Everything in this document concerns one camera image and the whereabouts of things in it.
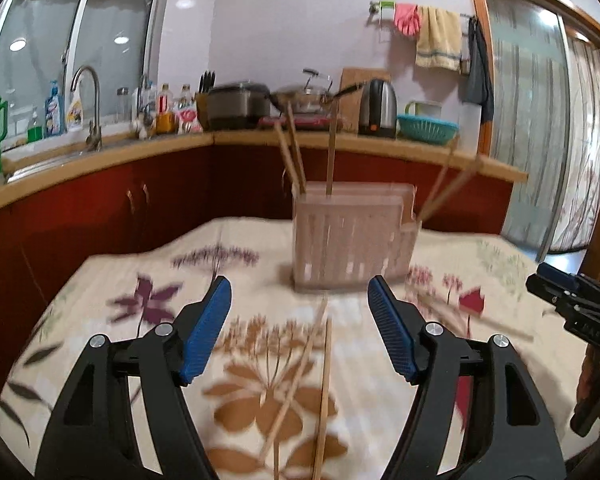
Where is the knife block with knives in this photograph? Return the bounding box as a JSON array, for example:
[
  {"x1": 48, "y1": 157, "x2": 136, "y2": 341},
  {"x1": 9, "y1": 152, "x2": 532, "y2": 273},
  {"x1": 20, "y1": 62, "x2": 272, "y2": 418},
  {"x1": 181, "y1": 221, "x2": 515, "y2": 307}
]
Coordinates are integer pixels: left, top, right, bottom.
[{"x1": 194, "y1": 70, "x2": 217, "y2": 129}]

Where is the pink rubber glove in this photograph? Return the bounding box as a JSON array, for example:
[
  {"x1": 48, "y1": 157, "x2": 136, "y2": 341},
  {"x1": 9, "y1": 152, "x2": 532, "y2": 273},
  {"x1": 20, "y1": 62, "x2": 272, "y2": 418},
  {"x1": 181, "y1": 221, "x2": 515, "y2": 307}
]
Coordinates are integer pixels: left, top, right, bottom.
[{"x1": 393, "y1": 2, "x2": 424, "y2": 37}]

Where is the patterned curtain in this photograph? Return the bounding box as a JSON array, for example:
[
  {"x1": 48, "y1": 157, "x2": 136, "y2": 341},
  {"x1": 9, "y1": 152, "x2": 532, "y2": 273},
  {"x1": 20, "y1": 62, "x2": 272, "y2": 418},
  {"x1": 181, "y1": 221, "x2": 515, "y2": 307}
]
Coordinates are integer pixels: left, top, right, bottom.
[{"x1": 550, "y1": 35, "x2": 600, "y2": 254}]

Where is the orange oil bottle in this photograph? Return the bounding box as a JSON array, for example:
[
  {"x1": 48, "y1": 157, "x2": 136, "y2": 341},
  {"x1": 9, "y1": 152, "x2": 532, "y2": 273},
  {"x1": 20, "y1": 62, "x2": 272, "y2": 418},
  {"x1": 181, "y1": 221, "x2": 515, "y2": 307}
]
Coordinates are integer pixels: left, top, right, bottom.
[{"x1": 155, "y1": 83, "x2": 177, "y2": 135}]

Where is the steel sink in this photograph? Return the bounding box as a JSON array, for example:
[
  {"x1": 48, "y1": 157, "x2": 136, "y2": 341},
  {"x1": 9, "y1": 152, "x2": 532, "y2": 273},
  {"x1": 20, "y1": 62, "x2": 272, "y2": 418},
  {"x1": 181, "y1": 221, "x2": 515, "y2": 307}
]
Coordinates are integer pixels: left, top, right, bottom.
[{"x1": 5, "y1": 142, "x2": 132, "y2": 184}]

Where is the wooden cutting board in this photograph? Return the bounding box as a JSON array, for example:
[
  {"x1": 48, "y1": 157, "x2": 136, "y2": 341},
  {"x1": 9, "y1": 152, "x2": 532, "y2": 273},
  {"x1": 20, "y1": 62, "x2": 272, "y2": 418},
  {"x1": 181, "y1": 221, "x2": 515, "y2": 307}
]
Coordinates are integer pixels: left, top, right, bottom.
[{"x1": 339, "y1": 67, "x2": 391, "y2": 134}]

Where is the white spray bottle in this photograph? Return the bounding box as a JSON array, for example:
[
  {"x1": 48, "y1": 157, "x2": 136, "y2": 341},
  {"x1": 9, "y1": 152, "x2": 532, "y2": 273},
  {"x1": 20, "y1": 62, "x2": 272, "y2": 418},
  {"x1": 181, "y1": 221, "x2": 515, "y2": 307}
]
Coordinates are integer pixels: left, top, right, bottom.
[{"x1": 65, "y1": 90, "x2": 85, "y2": 133}]

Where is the clear glass jar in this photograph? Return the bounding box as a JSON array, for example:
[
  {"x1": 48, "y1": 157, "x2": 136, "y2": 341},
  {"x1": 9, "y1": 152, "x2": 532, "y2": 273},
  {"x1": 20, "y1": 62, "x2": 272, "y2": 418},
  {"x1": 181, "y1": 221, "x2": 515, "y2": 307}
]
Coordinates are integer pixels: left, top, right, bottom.
[{"x1": 115, "y1": 87, "x2": 131, "y2": 124}]

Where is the yellow towel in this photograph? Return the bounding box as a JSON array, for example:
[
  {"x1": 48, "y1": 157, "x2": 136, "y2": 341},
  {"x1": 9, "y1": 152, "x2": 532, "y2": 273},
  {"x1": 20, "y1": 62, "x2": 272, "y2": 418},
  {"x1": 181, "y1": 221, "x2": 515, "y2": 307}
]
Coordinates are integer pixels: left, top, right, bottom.
[{"x1": 414, "y1": 5, "x2": 464, "y2": 72}]

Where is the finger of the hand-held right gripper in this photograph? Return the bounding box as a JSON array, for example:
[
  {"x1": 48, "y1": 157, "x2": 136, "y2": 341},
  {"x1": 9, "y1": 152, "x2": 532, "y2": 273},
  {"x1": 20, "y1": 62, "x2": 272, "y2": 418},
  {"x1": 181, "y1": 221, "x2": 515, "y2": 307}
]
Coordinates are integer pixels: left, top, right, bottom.
[
  {"x1": 525, "y1": 273, "x2": 574, "y2": 314},
  {"x1": 536, "y1": 262, "x2": 600, "y2": 294}
]

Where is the wooden framed glass door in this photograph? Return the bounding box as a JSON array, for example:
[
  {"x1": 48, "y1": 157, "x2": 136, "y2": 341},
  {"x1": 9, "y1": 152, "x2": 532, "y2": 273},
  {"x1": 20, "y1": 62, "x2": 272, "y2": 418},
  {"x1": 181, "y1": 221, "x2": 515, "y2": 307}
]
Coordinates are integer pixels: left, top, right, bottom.
[{"x1": 462, "y1": 0, "x2": 600, "y2": 281}]

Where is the tall steel faucet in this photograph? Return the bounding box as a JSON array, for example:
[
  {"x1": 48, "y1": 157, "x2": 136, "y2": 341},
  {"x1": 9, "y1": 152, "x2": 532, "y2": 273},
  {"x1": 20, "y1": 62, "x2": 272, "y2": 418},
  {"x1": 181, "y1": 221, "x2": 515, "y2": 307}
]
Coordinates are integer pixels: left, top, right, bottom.
[{"x1": 69, "y1": 65, "x2": 104, "y2": 152}]

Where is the steel electric kettle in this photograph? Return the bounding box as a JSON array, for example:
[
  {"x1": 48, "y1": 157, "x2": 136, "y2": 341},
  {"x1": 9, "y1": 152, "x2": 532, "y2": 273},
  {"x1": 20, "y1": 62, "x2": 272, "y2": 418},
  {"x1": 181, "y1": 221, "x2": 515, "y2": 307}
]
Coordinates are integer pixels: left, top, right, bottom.
[{"x1": 357, "y1": 78, "x2": 399, "y2": 140}]

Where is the long wooden chopstick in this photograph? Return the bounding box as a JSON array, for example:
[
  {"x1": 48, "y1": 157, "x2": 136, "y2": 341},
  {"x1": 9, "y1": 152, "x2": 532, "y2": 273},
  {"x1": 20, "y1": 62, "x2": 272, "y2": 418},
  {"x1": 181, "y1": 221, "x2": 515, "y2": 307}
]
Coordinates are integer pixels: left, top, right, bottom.
[
  {"x1": 285, "y1": 103, "x2": 308, "y2": 196},
  {"x1": 422, "y1": 155, "x2": 485, "y2": 221},
  {"x1": 274, "y1": 122, "x2": 303, "y2": 196},
  {"x1": 420, "y1": 135, "x2": 461, "y2": 220},
  {"x1": 326, "y1": 104, "x2": 338, "y2": 196}
]

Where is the beige kitchen countertop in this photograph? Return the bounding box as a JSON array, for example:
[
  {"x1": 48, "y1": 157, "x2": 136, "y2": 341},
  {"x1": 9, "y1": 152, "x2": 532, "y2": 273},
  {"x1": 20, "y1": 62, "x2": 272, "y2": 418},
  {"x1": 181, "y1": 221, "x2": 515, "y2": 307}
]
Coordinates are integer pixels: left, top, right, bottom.
[{"x1": 0, "y1": 129, "x2": 530, "y2": 219}]

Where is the green and white mug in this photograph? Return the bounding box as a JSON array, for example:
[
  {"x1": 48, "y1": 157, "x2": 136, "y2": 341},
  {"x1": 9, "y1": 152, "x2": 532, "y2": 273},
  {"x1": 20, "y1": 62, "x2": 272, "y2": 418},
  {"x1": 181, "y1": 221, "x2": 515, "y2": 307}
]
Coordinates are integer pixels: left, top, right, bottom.
[{"x1": 403, "y1": 100, "x2": 444, "y2": 119}]

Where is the person's right hand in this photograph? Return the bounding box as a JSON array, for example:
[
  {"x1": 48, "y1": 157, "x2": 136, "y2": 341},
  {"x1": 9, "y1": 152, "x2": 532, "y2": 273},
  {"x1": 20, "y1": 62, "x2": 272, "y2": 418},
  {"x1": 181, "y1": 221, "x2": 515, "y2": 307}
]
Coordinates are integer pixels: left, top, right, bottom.
[{"x1": 577, "y1": 346, "x2": 600, "y2": 407}]

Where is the wall towel rack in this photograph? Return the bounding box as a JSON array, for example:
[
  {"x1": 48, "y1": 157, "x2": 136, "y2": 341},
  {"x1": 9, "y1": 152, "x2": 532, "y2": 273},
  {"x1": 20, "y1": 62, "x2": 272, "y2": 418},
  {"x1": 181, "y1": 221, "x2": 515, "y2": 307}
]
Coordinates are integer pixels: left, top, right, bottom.
[{"x1": 368, "y1": 0, "x2": 476, "y2": 26}]

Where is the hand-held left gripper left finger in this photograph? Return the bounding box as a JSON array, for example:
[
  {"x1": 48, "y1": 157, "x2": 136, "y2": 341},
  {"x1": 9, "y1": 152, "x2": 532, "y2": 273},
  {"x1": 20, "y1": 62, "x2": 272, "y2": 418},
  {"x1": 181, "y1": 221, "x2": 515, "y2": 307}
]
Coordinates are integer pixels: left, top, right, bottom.
[{"x1": 34, "y1": 275, "x2": 233, "y2": 480}]

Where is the grey rice cooker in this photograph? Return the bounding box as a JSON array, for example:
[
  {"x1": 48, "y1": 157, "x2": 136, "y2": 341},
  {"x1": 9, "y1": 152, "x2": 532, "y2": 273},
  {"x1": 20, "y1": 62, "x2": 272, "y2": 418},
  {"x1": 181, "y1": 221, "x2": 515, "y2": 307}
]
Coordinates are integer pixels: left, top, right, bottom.
[{"x1": 207, "y1": 81, "x2": 272, "y2": 130}]

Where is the dark hanging cloth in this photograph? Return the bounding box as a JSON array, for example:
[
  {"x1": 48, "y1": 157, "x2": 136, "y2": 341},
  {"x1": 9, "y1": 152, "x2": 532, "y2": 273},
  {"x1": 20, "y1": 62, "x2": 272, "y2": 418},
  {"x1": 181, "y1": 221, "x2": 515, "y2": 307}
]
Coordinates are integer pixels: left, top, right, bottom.
[{"x1": 462, "y1": 17, "x2": 495, "y2": 122}]

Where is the teal plastic basket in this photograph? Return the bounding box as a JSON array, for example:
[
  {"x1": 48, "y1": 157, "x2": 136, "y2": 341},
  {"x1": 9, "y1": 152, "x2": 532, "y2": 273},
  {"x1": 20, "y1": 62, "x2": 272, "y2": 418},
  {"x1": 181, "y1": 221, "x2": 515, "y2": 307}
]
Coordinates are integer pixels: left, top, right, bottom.
[{"x1": 396, "y1": 113, "x2": 460, "y2": 147}]

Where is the blue detergent bottle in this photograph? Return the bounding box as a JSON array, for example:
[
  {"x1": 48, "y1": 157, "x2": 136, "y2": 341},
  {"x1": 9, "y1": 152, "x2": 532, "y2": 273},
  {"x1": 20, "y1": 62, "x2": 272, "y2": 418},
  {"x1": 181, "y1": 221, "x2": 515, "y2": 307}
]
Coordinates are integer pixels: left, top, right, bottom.
[{"x1": 43, "y1": 79, "x2": 65, "y2": 136}]

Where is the sliding aluminium window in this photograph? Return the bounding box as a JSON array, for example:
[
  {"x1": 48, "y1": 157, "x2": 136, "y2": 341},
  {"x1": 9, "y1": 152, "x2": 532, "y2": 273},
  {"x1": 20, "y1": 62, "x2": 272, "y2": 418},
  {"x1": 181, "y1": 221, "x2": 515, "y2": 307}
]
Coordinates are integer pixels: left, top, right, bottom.
[{"x1": 0, "y1": 0, "x2": 168, "y2": 137}]

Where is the green dish soap bottle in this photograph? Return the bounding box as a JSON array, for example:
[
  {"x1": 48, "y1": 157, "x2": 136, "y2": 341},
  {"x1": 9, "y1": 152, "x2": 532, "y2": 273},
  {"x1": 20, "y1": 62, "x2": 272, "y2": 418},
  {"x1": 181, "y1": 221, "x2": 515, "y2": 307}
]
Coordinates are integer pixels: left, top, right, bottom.
[{"x1": 27, "y1": 107, "x2": 45, "y2": 141}]

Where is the small steel faucet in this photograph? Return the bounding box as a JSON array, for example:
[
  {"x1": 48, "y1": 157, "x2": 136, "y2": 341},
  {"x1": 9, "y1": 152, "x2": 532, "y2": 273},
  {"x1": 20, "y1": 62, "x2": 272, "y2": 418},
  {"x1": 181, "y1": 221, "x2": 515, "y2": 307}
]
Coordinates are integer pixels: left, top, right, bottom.
[{"x1": 132, "y1": 74, "x2": 154, "y2": 139}]

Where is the floral tablecloth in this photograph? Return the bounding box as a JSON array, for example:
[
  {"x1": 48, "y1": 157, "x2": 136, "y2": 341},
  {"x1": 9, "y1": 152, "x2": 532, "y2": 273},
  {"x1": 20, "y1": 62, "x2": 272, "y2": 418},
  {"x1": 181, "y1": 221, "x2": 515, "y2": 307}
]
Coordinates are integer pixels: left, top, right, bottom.
[{"x1": 0, "y1": 217, "x2": 588, "y2": 480}]

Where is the red induction cooker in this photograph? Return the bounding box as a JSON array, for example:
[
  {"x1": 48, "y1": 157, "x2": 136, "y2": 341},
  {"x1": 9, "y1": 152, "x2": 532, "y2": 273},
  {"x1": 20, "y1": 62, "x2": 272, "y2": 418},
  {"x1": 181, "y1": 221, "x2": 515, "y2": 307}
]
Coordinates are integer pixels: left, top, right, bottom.
[{"x1": 259, "y1": 114, "x2": 344, "y2": 131}]

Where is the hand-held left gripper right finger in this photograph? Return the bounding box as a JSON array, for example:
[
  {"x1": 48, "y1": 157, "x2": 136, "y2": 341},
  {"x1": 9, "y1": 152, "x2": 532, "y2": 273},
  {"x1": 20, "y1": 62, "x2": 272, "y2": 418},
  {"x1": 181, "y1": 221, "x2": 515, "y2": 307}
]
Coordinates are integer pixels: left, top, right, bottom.
[{"x1": 367, "y1": 274, "x2": 567, "y2": 480}]

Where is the pink plastic chopstick holder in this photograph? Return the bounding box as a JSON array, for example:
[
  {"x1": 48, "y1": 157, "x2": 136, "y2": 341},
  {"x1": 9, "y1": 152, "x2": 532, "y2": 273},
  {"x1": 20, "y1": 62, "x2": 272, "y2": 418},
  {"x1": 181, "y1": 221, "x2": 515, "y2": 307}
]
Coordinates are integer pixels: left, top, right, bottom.
[{"x1": 291, "y1": 182, "x2": 422, "y2": 294}]

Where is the pink packet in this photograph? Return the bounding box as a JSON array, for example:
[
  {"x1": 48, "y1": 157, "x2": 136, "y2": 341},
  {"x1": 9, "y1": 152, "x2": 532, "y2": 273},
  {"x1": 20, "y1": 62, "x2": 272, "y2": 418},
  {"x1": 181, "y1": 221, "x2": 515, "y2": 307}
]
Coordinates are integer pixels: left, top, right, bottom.
[{"x1": 175, "y1": 108, "x2": 204, "y2": 135}]

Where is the steel wok with lid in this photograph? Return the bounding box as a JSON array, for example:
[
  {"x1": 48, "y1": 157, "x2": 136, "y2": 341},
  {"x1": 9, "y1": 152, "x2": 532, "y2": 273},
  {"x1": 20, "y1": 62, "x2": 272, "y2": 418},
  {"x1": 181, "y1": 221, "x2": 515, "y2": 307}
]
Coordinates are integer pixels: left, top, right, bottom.
[{"x1": 270, "y1": 68, "x2": 369, "y2": 114}]

